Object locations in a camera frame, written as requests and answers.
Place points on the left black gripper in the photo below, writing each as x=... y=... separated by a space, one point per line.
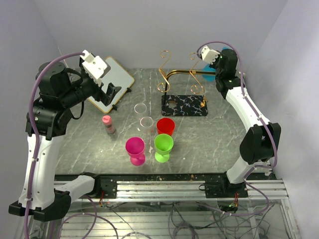
x=99 y=94

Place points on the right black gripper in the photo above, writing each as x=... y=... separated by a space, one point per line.
x=213 y=64

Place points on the gold wine glass rack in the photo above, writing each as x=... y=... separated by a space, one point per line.
x=191 y=105

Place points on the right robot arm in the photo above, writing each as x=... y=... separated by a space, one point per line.
x=261 y=140

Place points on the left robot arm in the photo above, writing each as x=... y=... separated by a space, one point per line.
x=56 y=90

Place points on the rear clear wine glass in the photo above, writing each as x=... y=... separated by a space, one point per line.
x=140 y=110

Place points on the clear wine glass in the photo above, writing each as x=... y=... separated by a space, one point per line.
x=140 y=110
x=146 y=125

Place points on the front clear wine glass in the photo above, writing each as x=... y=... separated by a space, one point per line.
x=146 y=125

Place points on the magenta plastic wine glass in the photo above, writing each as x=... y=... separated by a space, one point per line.
x=135 y=148

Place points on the red plastic wine glass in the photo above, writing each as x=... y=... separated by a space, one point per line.
x=166 y=126

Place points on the green plastic wine glass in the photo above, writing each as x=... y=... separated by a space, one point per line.
x=163 y=146

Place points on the gold framed whiteboard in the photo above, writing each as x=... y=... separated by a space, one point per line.
x=119 y=77

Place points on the pink capped small bottle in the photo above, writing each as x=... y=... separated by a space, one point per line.
x=108 y=123

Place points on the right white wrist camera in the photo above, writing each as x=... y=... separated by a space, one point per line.
x=208 y=55

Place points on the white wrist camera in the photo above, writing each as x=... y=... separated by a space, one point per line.
x=208 y=55
x=94 y=66

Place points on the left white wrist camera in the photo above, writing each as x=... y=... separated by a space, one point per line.
x=94 y=66

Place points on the aluminium mounting rail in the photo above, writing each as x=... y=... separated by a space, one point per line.
x=147 y=191

